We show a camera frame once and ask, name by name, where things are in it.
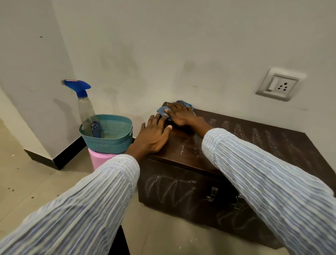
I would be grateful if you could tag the person's left middle finger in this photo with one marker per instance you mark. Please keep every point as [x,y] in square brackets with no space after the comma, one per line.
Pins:
[158,119]

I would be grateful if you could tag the person's left hand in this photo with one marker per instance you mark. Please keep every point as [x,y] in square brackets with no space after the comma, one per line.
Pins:
[151,139]

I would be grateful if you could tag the person's right forearm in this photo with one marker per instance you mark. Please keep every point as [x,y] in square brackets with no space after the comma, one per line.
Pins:
[265,181]

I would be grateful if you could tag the blue cleaning cloth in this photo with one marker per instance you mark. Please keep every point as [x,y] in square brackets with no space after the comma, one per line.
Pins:
[162,110]

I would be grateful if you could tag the white wall switch socket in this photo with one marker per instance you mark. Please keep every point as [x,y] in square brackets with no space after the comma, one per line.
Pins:
[280,84]

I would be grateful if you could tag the clear spray bottle blue nozzle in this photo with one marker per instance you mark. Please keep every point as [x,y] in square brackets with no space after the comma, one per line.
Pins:
[85,110]

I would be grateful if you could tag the person's right hand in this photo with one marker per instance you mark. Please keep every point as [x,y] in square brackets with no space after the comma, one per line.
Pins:
[183,117]

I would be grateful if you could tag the person's dark trouser leg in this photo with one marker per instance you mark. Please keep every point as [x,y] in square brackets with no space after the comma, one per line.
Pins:
[119,243]

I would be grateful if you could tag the person's right thumb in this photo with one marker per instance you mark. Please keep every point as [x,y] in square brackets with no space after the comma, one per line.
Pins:
[169,114]

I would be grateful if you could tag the teal plastic basket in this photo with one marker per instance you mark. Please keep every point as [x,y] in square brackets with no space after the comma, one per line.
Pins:
[115,139]

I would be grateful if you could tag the person's left forearm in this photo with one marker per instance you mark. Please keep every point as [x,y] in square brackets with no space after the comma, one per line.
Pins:
[78,207]

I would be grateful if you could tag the metal trunk latch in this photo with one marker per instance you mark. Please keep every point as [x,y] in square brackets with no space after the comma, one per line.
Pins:
[211,195]
[238,202]

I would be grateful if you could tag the black skirting board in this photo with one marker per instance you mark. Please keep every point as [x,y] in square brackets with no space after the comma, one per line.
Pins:
[63,157]

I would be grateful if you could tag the pink plastic stool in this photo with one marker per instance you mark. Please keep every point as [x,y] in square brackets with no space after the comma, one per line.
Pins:
[101,159]

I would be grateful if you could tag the dark brown metal trunk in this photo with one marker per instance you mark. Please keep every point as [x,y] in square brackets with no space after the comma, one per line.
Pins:
[183,181]

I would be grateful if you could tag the person's left little finger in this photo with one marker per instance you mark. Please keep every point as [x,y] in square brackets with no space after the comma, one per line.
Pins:
[143,128]

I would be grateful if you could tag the person's left thumb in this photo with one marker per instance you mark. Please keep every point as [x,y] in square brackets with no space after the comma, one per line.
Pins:
[167,131]

